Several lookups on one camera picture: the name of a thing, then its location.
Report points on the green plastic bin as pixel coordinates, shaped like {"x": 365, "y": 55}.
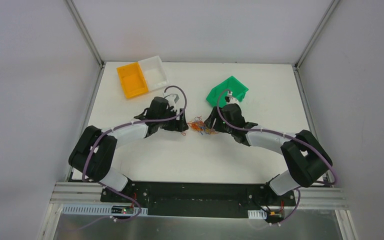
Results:
{"x": 237, "y": 88}

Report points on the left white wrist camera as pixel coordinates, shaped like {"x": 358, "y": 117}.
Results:
{"x": 172, "y": 99}

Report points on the orange plastic bin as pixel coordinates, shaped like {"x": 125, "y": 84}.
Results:
{"x": 132, "y": 80}

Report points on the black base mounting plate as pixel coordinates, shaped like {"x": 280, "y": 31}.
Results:
{"x": 208, "y": 200}

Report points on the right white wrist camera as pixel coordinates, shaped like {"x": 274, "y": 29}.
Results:
{"x": 230, "y": 99}

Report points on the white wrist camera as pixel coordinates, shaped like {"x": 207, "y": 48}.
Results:
{"x": 172, "y": 99}
{"x": 230, "y": 99}

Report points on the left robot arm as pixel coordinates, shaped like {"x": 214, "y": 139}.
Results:
{"x": 95, "y": 149}

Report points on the white plastic bin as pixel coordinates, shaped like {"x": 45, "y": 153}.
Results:
{"x": 154, "y": 73}

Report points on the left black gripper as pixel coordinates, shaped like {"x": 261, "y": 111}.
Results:
{"x": 179, "y": 120}

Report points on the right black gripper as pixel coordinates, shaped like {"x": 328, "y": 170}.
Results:
{"x": 211, "y": 120}

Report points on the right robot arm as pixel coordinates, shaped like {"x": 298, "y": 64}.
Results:
{"x": 305, "y": 158}

